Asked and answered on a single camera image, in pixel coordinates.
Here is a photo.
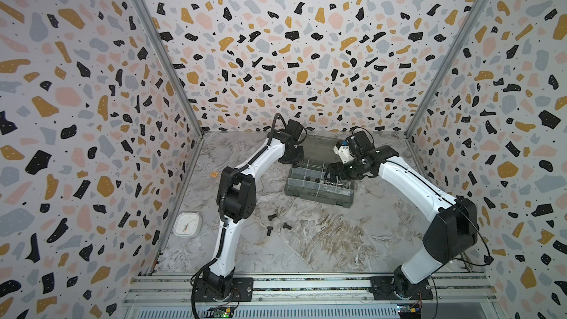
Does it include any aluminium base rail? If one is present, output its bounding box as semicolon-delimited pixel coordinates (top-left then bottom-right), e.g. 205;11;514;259
124;273;497;307

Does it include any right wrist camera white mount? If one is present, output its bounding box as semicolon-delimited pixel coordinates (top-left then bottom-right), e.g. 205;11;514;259
333;137;355;164

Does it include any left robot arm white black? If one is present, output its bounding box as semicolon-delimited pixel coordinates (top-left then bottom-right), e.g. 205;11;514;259
193;113;307;300

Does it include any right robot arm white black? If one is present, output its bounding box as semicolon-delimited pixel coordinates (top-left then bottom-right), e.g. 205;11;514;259
324;131;478;299

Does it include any grey plastic compartment organizer box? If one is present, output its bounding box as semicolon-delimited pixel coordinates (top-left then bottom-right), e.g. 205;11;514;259
284;135;356;208

